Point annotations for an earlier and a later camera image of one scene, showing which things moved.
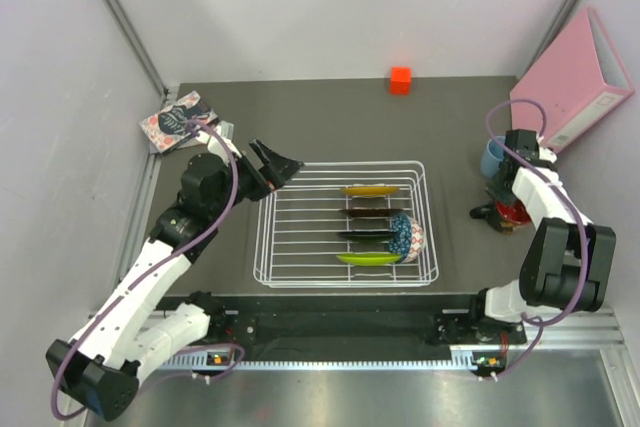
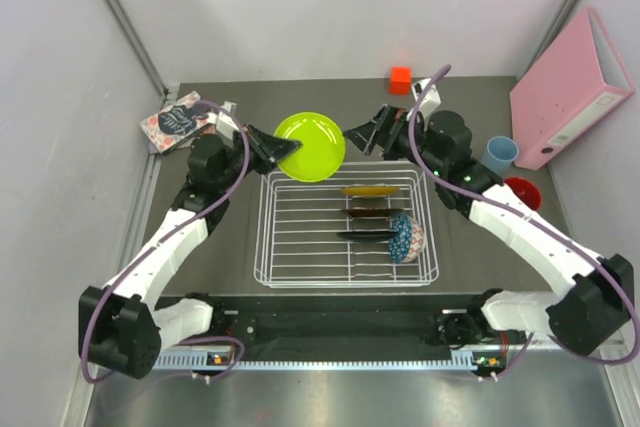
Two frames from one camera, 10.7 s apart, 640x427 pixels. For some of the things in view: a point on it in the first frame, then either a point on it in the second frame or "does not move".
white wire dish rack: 349,224 does not move
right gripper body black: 500,191 → 395,123
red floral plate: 370,213 does not move
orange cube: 400,80 does not move
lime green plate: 369,259 → 323,146
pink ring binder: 576,80 does not move
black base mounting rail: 295,322 does not move
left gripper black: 282,168 → 280,148
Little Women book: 167,126 does not move
